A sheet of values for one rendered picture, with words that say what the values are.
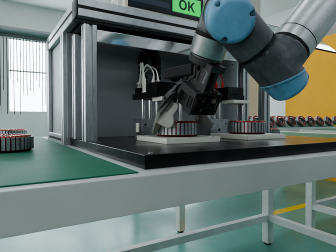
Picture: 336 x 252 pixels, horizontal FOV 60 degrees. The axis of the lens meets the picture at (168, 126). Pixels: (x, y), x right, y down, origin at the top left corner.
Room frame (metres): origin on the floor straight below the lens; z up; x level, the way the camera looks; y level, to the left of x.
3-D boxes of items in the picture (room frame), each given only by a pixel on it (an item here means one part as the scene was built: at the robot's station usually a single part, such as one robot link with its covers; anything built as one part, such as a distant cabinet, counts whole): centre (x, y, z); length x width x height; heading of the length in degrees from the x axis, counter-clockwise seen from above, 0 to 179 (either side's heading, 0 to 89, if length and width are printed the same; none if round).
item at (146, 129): (0.85, 0.05, 0.80); 0.07 x 0.05 x 0.06; 121
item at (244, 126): (0.85, -0.23, 0.80); 0.11 x 0.11 x 0.04
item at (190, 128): (0.72, -0.02, 0.80); 0.11 x 0.11 x 0.04
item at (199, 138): (0.72, -0.02, 0.78); 0.15 x 0.15 x 0.01; 31
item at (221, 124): (0.97, -0.15, 0.80); 0.07 x 0.05 x 0.06; 121
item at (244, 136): (0.85, -0.23, 0.78); 0.15 x 0.15 x 0.01; 31
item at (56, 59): (0.96, 0.36, 0.91); 0.28 x 0.03 x 0.32; 31
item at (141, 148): (0.80, -0.12, 0.76); 0.64 x 0.47 x 0.02; 121
